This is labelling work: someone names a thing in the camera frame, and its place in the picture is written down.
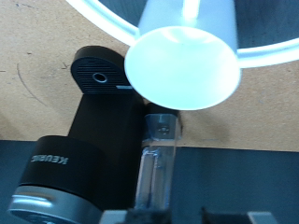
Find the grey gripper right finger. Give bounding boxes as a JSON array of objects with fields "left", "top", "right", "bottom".
[{"left": 201, "top": 206, "right": 278, "bottom": 224}]

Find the white mug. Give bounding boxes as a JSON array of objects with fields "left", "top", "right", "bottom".
[{"left": 123, "top": 0, "right": 243, "bottom": 112}]

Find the white two-tier turntable stand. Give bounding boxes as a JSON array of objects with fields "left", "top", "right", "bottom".
[{"left": 64, "top": 0, "right": 299, "bottom": 69}]

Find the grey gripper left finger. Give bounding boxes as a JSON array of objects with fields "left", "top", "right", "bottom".
[{"left": 99, "top": 208, "right": 172, "bottom": 224}]

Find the black Keurig coffee machine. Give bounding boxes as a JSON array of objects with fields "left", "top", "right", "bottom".
[{"left": 7, "top": 45, "right": 148, "bottom": 224}]

